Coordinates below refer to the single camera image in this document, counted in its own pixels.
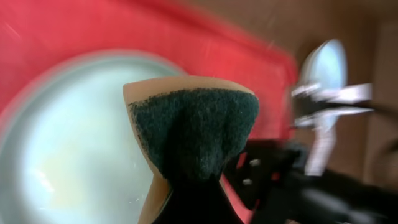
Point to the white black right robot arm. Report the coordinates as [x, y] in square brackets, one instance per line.
[315, 106]

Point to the mint green round plate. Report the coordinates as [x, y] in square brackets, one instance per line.
[68, 153]

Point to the red plastic tray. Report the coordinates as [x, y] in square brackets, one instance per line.
[38, 35]

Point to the light blue round plate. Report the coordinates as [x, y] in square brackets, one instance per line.
[326, 66]

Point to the green yellow sponge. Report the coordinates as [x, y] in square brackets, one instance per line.
[188, 128]

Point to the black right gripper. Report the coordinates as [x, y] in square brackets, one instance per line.
[269, 180]

